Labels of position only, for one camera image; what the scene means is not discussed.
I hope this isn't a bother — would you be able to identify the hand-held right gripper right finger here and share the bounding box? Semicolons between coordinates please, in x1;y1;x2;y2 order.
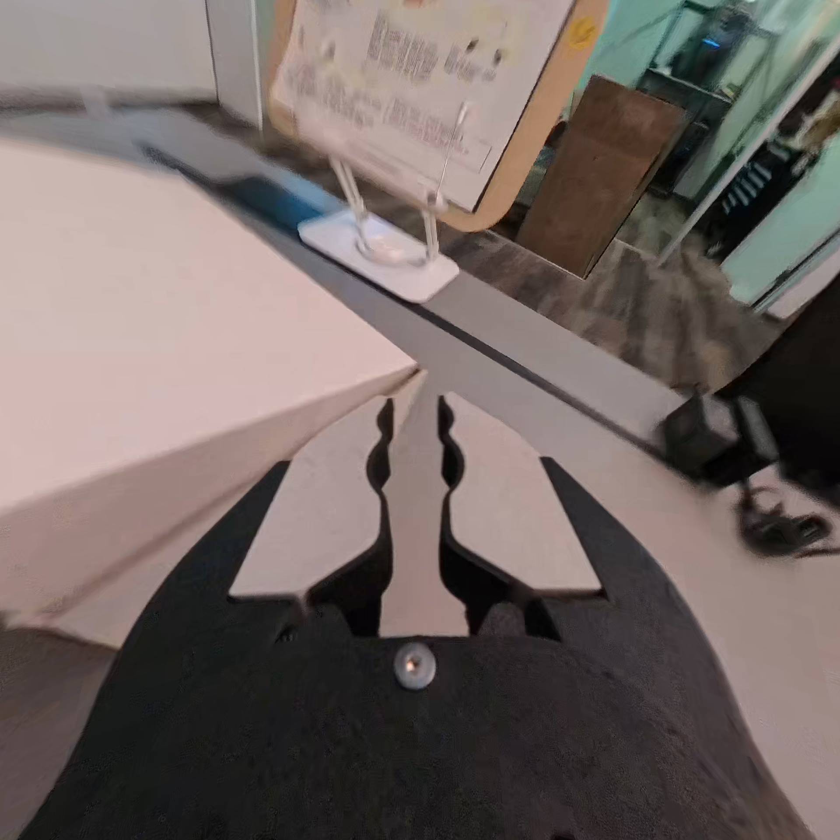
436;392;605;614

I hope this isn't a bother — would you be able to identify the instruction sheet on stand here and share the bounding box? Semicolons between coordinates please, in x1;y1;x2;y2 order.
266;0;610;304

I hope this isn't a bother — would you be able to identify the white cardboard box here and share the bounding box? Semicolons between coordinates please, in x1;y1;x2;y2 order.
0;138;429;634

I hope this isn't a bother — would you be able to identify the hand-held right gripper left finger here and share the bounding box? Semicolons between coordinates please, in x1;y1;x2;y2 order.
227;395;396;611

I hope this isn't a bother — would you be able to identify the brown cardboard panel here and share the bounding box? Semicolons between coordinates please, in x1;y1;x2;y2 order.
515;74;686;280

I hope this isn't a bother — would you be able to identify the printed instruction sheet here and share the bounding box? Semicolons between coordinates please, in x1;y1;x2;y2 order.
270;0;578;212

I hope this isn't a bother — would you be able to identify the black coiled cable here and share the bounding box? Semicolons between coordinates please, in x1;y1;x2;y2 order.
735;479;837;559

